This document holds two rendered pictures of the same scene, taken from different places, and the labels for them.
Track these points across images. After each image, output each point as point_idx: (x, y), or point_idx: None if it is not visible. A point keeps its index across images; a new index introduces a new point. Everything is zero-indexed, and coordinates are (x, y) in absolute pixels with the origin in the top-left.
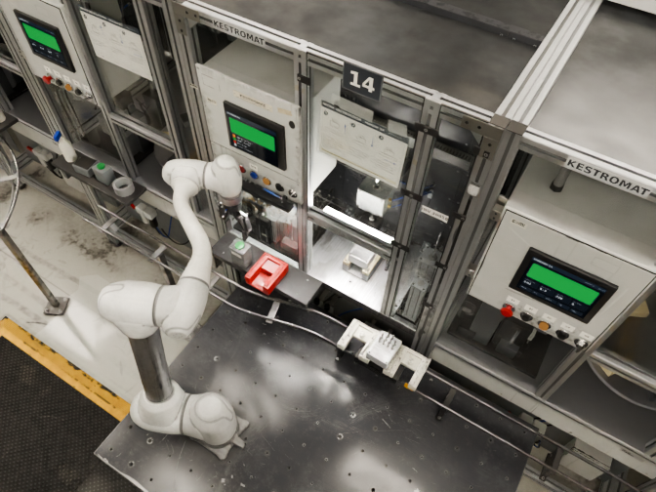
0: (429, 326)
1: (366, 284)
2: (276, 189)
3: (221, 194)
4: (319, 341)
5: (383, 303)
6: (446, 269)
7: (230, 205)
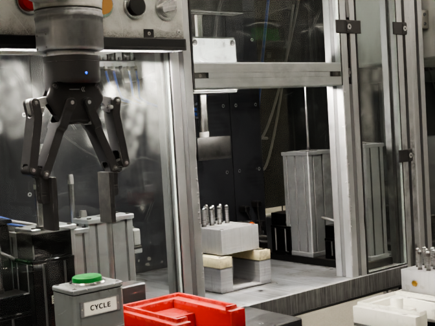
0: (417, 219)
1: (277, 282)
2: (125, 22)
3: (81, 1)
4: None
5: (353, 235)
6: (406, 30)
7: (101, 42)
